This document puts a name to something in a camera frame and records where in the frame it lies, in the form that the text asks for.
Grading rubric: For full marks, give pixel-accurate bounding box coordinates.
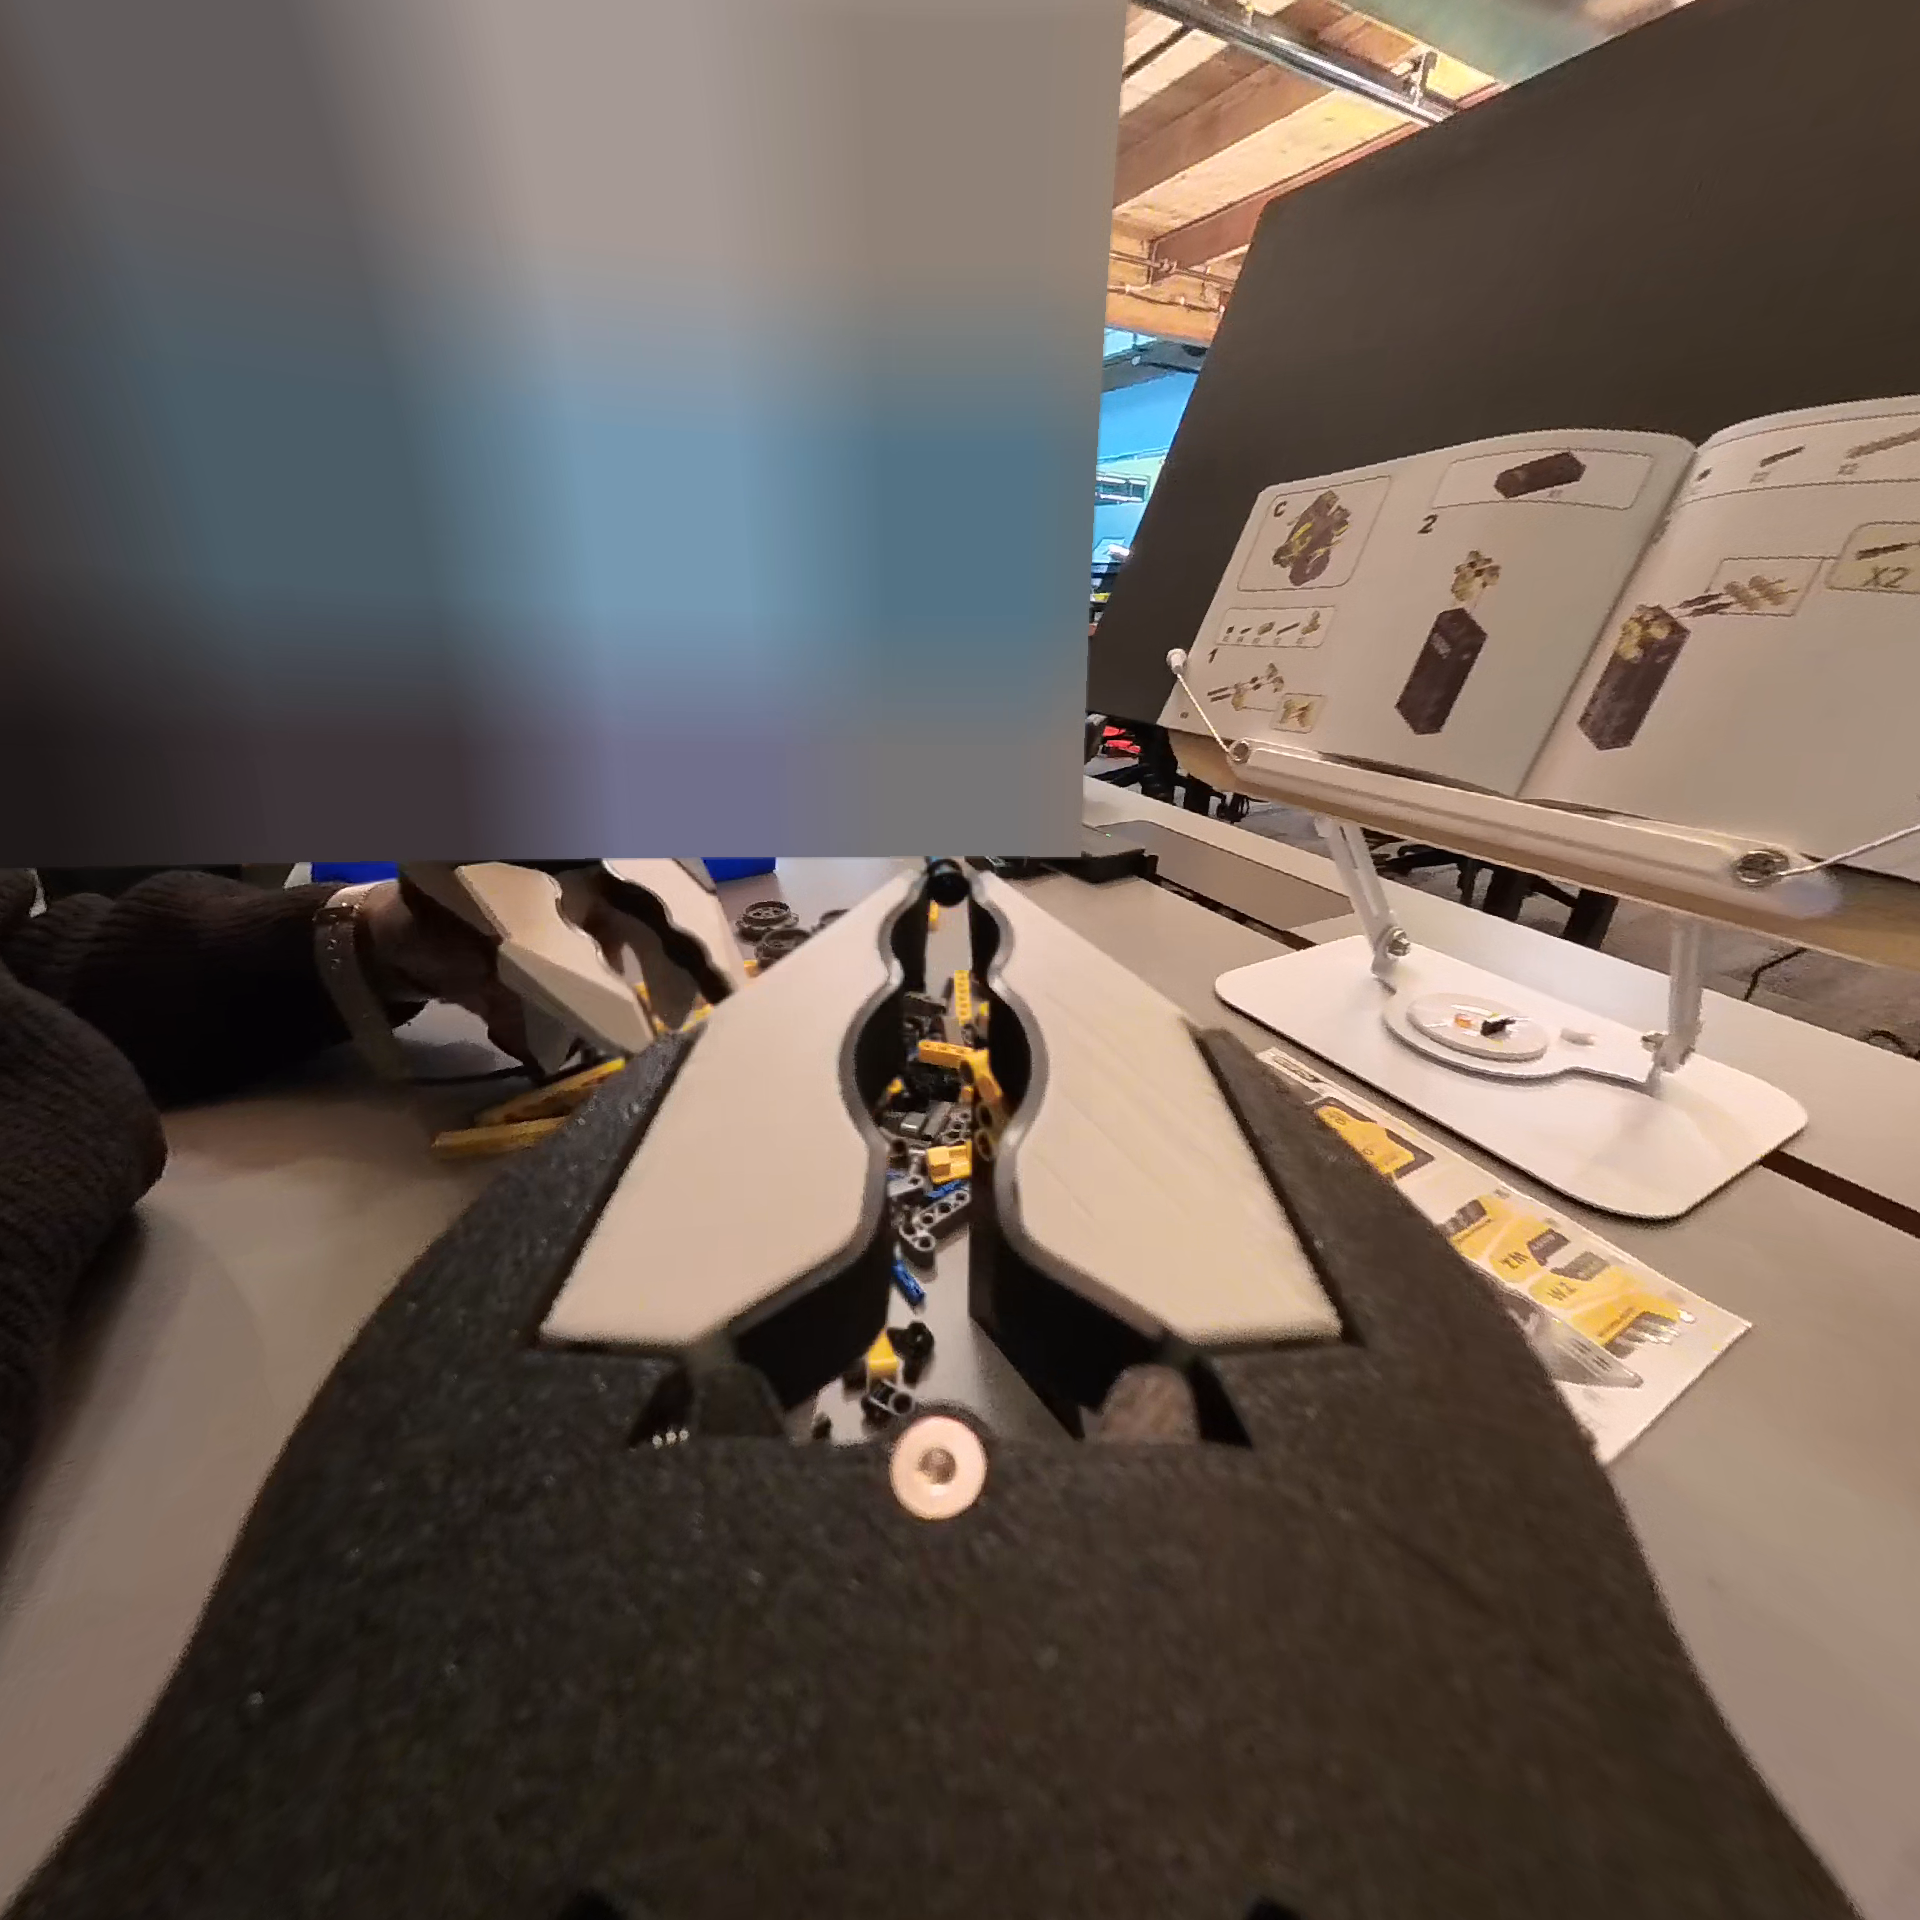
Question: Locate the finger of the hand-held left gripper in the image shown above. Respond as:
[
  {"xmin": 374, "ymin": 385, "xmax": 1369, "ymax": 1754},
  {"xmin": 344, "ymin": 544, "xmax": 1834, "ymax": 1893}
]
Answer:
[
  {"xmin": 596, "ymin": 857, "xmax": 752, "ymax": 1003},
  {"xmin": 451, "ymin": 863, "xmax": 665, "ymax": 1078}
]

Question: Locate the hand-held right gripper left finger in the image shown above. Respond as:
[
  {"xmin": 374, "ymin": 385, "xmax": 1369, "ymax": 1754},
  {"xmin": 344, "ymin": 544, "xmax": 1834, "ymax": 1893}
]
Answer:
[{"xmin": 537, "ymin": 867, "xmax": 928, "ymax": 1416}]

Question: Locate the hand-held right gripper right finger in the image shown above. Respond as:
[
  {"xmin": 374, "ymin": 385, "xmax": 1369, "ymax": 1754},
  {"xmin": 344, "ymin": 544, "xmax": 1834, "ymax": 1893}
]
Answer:
[{"xmin": 968, "ymin": 872, "xmax": 1346, "ymax": 1431}]

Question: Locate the pile of yellow black toy bricks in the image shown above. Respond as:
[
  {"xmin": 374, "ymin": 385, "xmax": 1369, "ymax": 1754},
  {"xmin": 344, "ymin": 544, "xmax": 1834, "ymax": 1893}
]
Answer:
[{"xmin": 432, "ymin": 960, "xmax": 1003, "ymax": 1424}]

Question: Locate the person's left forearm black sleeve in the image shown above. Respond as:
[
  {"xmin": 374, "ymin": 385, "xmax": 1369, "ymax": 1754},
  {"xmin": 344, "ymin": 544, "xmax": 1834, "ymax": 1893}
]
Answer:
[{"xmin": 0, "ymin": 867, "xmax": 355, "ymax": 1117}]

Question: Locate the person's left hand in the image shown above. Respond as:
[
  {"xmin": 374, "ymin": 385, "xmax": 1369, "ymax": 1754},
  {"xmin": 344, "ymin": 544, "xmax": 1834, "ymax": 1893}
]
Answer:
[{"xmin": 369, "ymin": 883, "xmax": 530, "ymax": 1079}]

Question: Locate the wrist watch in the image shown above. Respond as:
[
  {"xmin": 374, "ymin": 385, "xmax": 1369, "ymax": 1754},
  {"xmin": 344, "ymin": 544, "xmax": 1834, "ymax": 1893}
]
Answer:
[{"xmin": 312, "ymin": 883, "xmax": 410, "ymax": 1082}]

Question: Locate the white book stand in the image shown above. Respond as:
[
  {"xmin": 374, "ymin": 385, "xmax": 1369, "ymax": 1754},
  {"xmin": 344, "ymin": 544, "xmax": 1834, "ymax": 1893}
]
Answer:
[{"xmin": 1161, "ymin": 645, "xmax": 1920, "ymax": 1226}]

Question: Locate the yellow printed sticker sheet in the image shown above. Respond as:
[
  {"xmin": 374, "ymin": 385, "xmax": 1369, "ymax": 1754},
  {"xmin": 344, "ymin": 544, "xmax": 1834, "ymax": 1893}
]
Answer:
[{"xmin": 1257, "ymin": 1047, "xmax": 1753, "ymax": 1466}]

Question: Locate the person's black knit sweater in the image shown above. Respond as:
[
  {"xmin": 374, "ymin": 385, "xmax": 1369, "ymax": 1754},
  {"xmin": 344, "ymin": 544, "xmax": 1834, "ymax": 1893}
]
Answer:
[{"xmin": 0, "ymin": 960, "xmax": 170, "ymax": 1521}]

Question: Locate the open instruction booklet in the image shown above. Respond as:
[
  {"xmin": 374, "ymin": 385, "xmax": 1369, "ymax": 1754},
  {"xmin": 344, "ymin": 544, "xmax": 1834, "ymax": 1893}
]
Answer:
[{"xmin": 1161, "ymin": 393, "xmax": 1920, "ymax": 887}]

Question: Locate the large black board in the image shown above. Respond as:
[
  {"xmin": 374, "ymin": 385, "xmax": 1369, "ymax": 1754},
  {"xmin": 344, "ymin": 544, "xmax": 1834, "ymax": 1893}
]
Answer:
[{"xmin": 1083, "ymin": 0, "xmax": 1920, "ymax": 742}]

